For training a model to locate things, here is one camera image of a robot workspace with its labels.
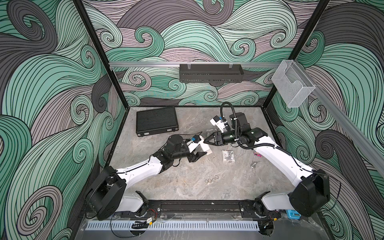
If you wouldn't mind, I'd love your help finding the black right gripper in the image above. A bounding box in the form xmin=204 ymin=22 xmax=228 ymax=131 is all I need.
xmin=203 ymin=130 xmax=240 ymax=147

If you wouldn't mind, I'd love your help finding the white gift box bow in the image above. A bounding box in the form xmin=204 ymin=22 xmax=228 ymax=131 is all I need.
xmin=222 ymin=150 xmax=235 ymax=164

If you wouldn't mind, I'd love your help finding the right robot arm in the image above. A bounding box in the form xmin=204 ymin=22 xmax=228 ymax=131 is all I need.
xmin=204 ymin=102 xmax=331 ymax=217

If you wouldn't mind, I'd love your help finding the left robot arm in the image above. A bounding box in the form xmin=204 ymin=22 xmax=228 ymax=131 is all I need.
xmin=86 ymin=135 xmax=212 ymax=221

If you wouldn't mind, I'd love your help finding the black ribbed briefcase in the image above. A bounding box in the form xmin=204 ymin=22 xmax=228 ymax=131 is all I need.
xmin=136 ymin=107 xmax=179 ymax=137

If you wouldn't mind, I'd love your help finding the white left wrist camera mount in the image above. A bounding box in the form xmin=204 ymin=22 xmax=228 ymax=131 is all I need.
xmin=187 ymin=135 xmax=205 ymax=153

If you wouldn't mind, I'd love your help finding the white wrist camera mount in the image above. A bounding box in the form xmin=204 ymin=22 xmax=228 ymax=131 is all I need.
xmin=187 ymin=135 xmax=205 ymax=153
xmin=210 ymin=116 xmax=227 ymax=133

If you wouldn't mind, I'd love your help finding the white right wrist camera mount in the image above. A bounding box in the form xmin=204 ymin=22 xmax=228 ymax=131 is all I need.
xmin=210 ymin=116 xmax=227 ymax=133

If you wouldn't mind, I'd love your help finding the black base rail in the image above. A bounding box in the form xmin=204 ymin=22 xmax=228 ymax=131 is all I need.
xmin=80 ymin=199 xmax=319 ymax=220

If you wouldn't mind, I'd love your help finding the black wall tray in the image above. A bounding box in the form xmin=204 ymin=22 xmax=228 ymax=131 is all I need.
xmin=179 ymin=64 xmax=244 ymax=85

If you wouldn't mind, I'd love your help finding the white slotted cable duct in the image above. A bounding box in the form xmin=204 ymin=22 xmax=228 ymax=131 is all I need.
xmin=85 ymin=220 xmax=260 ymax=232

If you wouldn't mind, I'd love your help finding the clear acrylic wall holder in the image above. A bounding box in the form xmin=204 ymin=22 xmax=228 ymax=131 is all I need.
xmin=272 ymin=60 xmax=316 ymax=108

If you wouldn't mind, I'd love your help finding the black corner frame post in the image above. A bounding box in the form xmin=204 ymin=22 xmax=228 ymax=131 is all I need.
xmin=73 ymin=0 xmax=130 ymax=111

